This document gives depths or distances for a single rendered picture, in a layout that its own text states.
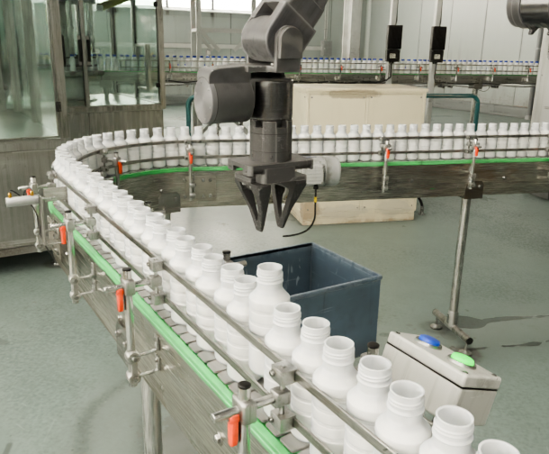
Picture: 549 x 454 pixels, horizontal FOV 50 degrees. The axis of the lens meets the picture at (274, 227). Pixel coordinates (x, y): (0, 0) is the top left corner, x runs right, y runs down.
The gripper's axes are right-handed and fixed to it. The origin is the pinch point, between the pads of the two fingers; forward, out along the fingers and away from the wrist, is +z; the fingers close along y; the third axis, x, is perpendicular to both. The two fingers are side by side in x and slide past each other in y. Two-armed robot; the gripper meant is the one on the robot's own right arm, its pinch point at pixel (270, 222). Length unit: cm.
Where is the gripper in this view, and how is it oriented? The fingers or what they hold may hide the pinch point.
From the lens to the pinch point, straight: 83.5
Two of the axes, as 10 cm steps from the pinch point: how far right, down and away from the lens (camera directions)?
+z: -0.1, 9.5, 3.0
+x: 5.3, 2.6, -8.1
